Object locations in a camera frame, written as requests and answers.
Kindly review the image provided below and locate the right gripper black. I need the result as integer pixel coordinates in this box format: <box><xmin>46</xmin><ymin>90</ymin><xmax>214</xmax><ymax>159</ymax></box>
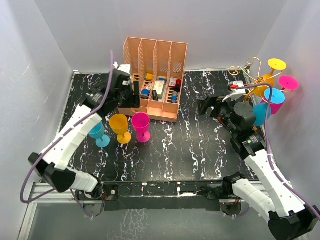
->
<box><xmin>196</xmin><ymin>94</ymin><xmax>238</xmax><ymax>136</ymax></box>

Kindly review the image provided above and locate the magenta wine glass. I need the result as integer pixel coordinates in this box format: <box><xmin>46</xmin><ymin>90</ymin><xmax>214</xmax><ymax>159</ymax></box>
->
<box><xmin>270</xmin><ymin>75</ymin><xmax>300</xmax><ymax>115</ymax></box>
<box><xmin>131</xmin><ymin>112</ymin><xmax>151</xmax><ymax>143</ymax></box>

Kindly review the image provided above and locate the yellow orange wine glass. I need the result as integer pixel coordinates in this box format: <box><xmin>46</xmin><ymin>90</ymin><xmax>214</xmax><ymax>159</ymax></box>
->
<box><xmin>109</xmin><ymin>114</ymin><xmax>132</xmax><ymax>145</ymax></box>
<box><xmin>253</xmin><ymin>58</ymin><xmax>287</xmax><ymax>98</ymax></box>

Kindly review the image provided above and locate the blue wine glass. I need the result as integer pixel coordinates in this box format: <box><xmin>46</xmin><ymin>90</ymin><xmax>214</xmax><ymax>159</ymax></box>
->
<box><xmin>253</xmin><ymin>88</ymin><xmax>271</xmax><ymax>127</ymax></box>
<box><xmin>88</xmin><ymin>121</ymin><xmax>110</xmax><ymax>148</ymax></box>

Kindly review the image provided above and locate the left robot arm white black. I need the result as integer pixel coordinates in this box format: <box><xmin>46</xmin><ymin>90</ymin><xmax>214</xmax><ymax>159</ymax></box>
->
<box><xmin>28</xmin><ymin>64</ymin><xmax>140</xmax><ymax>200</ymax></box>

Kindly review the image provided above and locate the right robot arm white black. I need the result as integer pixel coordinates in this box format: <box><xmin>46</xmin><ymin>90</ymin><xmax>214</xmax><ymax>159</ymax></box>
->
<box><xmin>197</xmin><ymin>96</ymin><xmax>319</xmax><ymax>240</ymax></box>

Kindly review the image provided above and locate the blue grey stamp left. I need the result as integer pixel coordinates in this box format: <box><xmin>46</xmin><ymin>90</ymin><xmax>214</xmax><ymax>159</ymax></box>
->
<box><xmin>140</xmin><ymin>88</ymin><xmax>151</xmax><ymax>99</ymax></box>

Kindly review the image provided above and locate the blue grey stamp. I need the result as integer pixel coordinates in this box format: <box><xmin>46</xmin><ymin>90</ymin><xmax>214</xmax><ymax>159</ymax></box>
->
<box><xmin>140</xmin><ymin>88</ymin><xmax>151</xmax><ymax>99</ymax></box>
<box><xmin>171</xmin><ymin>91</ymin><xmax>179</xmax><ymax>104</ymax></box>

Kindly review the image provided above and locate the black marker block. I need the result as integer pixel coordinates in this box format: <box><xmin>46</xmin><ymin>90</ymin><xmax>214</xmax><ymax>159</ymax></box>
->
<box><xmin>152</xmin><ymin>90</ymin><xmax>159</xmax><ymax>101</ymax></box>

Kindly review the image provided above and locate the yellow grey eraser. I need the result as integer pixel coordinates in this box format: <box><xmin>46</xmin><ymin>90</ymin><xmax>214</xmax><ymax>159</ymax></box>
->
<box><xmin>144</xmin><ymin>73</ymin><xmax>153</xmax><ymax>82</ymax></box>

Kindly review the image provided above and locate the white paper box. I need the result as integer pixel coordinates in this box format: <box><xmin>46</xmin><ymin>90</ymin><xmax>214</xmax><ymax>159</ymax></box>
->
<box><xmin>153</xmin><ymin>80</ymin><xmax>166</xmax><ymax>100</ymax></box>

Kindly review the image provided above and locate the blue grey stamp right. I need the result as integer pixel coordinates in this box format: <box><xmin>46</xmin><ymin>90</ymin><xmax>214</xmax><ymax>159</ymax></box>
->
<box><xmin>171</xmin><ymin>91</ymin><xmax>179</xmax><ymax>104</ymax></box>

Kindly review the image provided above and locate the red black stamp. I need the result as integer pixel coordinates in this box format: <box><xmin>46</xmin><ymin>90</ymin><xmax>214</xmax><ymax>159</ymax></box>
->
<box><xmin>174</xmin><ymin>79</ymin><xmax>182</xmax><ymax>93</ymax></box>

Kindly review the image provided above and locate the red white small box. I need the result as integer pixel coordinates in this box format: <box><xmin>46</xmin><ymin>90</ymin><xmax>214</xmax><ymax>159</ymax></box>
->
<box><xmin>168</xmin><ymin>77</ymin><xmax>177</xmax><ymax>88</ymax></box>

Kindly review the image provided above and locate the peach plastic file organizer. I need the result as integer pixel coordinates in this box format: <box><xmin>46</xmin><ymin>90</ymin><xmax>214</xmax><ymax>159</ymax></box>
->
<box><xmin>118</xmin><ymin>37</ymin><xmax>188</xmax><ymax>123</ymax></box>

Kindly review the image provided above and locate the black front base bar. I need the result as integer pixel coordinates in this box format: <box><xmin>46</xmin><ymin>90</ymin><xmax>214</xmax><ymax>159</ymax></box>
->
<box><xmin>101</xmin><ymin>180</ymin><xmax>228</xmax><ymax>211</ymax></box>

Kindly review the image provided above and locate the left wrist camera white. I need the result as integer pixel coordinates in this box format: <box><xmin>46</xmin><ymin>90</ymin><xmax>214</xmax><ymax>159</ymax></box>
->
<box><xmin>112</xmin><ymin>62</ymin><xmax>132</xmax><ymax>86</ymax></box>

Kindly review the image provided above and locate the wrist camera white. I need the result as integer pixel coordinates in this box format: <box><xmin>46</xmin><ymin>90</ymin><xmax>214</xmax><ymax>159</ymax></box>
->
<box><xmin>112</xmin><ymin>62</ymin><xmax>132</xmax><ymax>86</ymax></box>
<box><xmin>222</xmin><ymin>81</ymin><xmax>246</xmax><ymax>102</ymax></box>

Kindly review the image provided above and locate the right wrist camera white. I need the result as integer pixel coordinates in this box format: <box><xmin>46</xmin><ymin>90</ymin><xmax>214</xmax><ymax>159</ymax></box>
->
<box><xmin>222</xmin><ymin>81</ymin><xmax>246</xmax><ymax>102</ymax></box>

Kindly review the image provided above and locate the gold wire glass rack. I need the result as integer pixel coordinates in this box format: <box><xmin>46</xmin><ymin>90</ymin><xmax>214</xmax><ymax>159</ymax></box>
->
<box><xmin>228</xmin><ymin>56</ymin><xmax>288</xmax><ymax>105</ymax></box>

